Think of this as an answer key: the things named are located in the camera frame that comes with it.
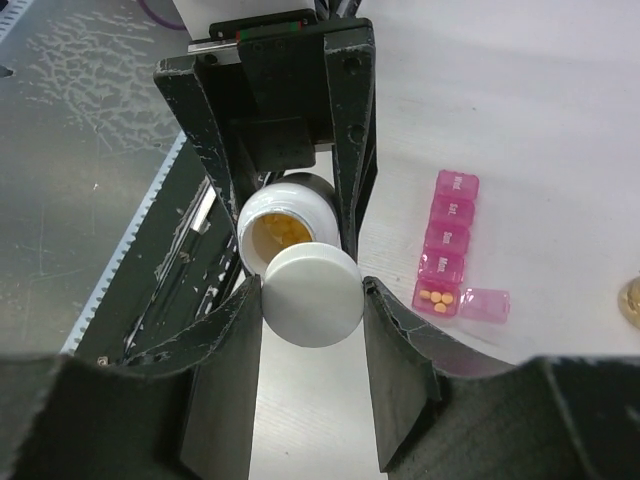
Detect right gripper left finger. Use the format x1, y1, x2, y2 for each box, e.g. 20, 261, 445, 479
1, 277, 262, 479

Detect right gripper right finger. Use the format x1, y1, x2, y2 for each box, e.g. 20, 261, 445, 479
364, 277, 639, 479

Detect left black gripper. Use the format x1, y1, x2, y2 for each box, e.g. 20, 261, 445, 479
153, 17, 377, 259

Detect pink pill organizer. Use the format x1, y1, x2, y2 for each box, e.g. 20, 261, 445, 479
412, 170, 510, 324

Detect white vitamin bottle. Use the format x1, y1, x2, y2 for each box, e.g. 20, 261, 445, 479
237, 173, 340, 275

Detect white bottle cap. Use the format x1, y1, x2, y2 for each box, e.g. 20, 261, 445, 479
261, 242, 364, 348

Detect orange pills in organizer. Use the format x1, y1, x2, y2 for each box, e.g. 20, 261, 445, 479
418, 289, 454, 314

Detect orange pills in bottle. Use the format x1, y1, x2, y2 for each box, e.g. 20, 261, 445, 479
261, 214, 312, 248

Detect amber pill bottle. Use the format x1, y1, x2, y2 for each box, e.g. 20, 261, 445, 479
618, 276, 640, 329

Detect white cable duct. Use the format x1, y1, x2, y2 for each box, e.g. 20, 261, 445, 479
60, 131, 186, 355

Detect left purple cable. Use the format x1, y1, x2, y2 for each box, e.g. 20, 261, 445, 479
137, 0, 189, 31

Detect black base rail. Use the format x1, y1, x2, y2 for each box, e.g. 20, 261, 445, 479
73, 141, 240, 366

